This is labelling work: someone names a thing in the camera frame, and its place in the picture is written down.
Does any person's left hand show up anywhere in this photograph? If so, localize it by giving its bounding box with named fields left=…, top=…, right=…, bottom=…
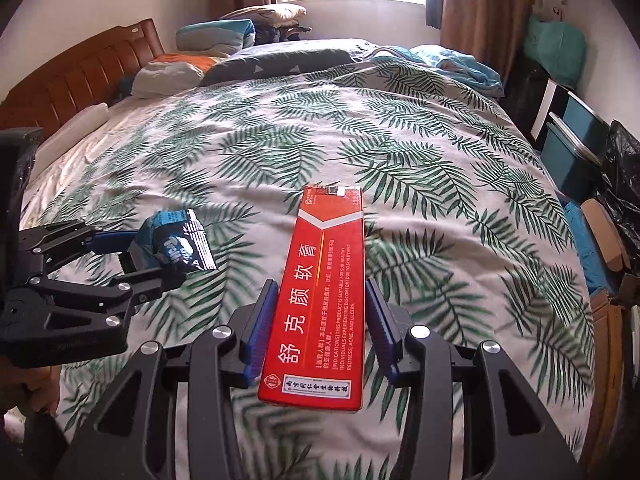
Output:
left=15, top=364, right=62, bottom=416

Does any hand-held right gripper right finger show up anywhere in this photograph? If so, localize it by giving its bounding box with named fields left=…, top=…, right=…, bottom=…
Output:
left=365, top=280, right=586, bottom=480

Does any blue snack packet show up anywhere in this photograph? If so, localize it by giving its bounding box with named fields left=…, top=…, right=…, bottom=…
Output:
left=137, top=208, right=217, bottom=273

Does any long red box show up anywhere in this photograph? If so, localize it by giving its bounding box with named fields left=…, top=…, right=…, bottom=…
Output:
left=257, top=185, right=366, bottom=413

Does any wooden footboard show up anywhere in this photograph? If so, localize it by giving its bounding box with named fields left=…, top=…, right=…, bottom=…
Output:
left=580, top=290, right=631, bottom=461

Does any light blue blanket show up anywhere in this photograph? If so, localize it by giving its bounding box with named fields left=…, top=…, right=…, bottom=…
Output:
left=370, top=45, right=505, bottom=96

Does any black trash bag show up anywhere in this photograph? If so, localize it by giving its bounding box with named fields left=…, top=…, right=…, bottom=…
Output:
left=597, top=120, right=640, bottom=281

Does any cardboard box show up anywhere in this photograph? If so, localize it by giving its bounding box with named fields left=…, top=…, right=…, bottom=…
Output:
left=580, top=199, right=633, bottom=281

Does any pile of dark clothes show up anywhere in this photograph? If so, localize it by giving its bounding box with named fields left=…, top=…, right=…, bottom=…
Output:
left=255, top=24, right=313, bottom=46

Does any teal bag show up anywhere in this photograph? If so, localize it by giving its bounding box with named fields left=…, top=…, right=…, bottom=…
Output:
left=525, top=15, right=587, bottom=86

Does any white orange pillow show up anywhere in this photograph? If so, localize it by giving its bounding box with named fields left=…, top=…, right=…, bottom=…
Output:
left=131, top=52, right=226, bottom=98

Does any beige pillow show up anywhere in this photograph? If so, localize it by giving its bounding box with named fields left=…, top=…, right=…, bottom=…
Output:
left=220, top=3, right=307, bottom=26

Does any white bolster pillow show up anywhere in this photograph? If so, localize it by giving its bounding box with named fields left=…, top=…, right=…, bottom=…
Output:
left=35, top=102, right=111, bottom=166

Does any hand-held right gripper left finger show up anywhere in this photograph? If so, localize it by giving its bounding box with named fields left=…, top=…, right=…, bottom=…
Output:
left=55, top=280, right=279, bottom=480

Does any folded teal grey blanket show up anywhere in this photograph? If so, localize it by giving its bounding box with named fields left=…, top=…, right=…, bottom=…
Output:
left=176, top=19, right=257, bottom=53

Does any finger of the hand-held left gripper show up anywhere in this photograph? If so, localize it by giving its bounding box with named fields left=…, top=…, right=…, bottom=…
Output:
left=30, top=267, right=188, bottom=331
left=20, top=222, right=141, bottom=281

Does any leaf print bedsheet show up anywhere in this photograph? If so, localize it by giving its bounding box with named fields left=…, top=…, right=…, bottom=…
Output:
left=20, top=55, right=596, bottom=480

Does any blue storage box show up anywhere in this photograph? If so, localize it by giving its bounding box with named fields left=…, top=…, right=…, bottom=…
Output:
left=542, top=92, right=611, bottom=201

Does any wooden headboard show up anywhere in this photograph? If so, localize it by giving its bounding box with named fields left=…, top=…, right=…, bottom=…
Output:
left=0, top=18, right=166, bottom=131

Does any white board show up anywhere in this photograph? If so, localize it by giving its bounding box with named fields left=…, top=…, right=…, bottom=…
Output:
left=530, top=78, right=571, bottom=143

